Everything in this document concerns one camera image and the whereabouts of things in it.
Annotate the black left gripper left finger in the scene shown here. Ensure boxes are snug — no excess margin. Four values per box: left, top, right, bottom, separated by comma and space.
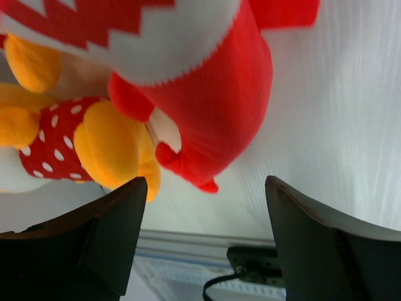
1, 177, 147, 300

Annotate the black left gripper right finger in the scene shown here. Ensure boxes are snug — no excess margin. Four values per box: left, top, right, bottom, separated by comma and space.
265, 176, 400, 300

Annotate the red shark plush back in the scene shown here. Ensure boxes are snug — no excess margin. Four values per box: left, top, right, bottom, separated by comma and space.
1, 1, 320, 193

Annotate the yellow plush polka-dot middle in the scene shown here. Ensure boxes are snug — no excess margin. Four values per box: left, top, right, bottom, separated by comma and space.
1, 33, 161, 201

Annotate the white slotted cable duct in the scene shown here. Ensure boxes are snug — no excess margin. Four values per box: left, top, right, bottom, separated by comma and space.
137, 256, 288, 301

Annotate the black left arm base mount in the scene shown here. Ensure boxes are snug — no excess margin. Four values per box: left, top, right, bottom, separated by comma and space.
226, 246, 285, 288

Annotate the aluminium rail frame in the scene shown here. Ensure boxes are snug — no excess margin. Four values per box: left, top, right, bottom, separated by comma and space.
135, 230, 275, 267

